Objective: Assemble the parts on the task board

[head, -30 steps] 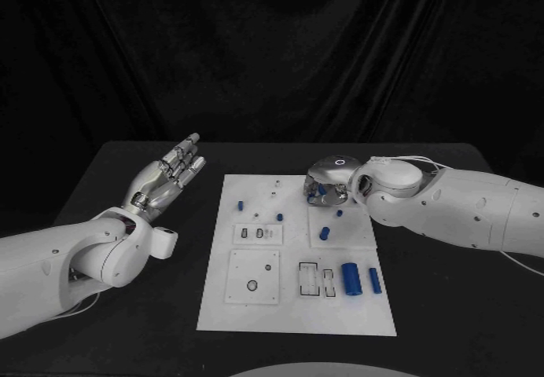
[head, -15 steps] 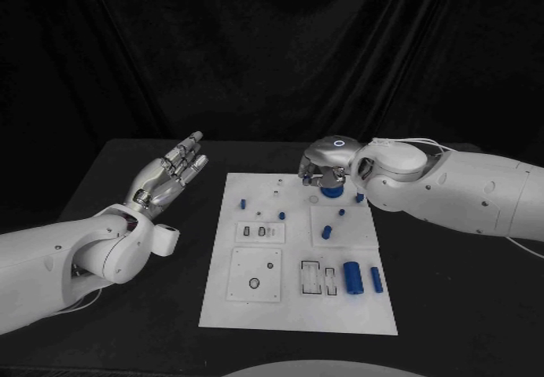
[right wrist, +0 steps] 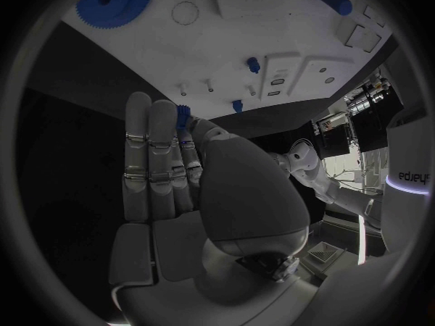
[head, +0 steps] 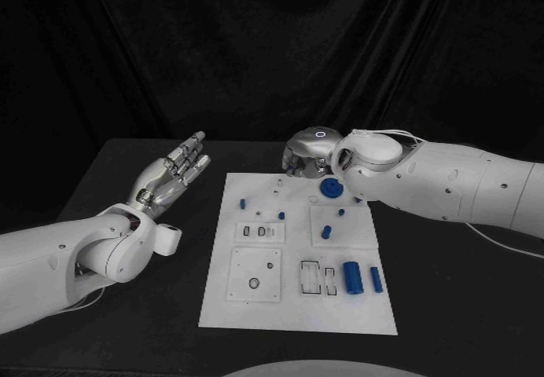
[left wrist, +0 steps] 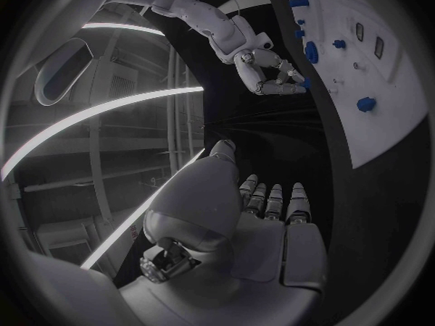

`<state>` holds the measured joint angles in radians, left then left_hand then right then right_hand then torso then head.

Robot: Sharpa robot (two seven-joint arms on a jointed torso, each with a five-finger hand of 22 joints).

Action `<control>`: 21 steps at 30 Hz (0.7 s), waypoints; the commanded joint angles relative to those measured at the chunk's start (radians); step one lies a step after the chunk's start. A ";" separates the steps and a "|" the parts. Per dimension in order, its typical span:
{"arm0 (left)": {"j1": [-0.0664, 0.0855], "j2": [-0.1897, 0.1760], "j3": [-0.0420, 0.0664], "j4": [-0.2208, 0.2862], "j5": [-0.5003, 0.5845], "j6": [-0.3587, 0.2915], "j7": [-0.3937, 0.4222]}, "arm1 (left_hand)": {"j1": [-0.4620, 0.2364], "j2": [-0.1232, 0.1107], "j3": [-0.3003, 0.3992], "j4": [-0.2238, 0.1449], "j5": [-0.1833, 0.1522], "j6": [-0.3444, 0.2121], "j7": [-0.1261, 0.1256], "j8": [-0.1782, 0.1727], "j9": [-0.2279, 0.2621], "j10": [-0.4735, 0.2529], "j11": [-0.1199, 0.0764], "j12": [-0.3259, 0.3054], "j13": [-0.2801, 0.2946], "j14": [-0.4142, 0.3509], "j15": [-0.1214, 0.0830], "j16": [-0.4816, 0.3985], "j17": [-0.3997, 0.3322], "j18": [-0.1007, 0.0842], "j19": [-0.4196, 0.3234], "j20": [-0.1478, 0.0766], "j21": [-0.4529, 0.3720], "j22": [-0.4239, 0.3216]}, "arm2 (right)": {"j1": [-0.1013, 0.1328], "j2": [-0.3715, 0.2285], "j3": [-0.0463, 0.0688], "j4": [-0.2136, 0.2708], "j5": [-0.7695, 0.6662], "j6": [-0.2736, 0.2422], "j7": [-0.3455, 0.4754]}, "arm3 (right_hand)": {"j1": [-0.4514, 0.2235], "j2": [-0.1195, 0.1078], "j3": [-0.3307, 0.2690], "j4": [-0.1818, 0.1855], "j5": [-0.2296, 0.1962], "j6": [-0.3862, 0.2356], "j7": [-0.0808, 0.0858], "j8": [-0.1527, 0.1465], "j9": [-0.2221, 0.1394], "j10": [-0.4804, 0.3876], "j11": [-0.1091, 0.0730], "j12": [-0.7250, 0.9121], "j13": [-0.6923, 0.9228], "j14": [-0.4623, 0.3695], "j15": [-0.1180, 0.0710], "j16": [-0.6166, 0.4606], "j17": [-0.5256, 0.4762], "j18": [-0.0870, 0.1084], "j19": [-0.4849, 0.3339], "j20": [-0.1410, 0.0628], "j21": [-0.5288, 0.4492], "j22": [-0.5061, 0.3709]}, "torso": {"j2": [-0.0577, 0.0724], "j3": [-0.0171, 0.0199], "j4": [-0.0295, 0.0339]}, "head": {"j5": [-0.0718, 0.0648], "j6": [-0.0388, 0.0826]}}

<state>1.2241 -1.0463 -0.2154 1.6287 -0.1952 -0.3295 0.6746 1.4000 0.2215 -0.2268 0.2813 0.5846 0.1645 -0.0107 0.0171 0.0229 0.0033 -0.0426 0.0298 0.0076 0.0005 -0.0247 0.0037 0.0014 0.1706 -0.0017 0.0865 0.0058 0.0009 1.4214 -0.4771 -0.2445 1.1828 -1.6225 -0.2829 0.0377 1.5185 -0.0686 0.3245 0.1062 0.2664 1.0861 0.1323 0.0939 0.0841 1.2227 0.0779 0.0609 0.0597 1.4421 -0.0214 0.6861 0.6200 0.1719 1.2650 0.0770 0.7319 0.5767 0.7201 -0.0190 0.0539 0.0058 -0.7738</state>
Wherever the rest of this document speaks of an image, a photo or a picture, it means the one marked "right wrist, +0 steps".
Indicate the glowing light bar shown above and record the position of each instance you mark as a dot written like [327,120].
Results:
[362,239]

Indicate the black equipment rack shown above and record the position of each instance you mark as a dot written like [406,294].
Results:
[370,119]

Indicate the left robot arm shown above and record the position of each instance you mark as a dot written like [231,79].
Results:
[316,174]

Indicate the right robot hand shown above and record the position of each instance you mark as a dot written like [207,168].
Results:
[244,195]

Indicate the blue toothed plug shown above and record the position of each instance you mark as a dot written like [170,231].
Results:
[182,115]

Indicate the white task board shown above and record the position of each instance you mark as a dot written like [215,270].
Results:
[217,46]

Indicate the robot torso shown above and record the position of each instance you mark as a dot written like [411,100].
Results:
[407,168]

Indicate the blue gear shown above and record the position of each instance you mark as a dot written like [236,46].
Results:
[112,2]

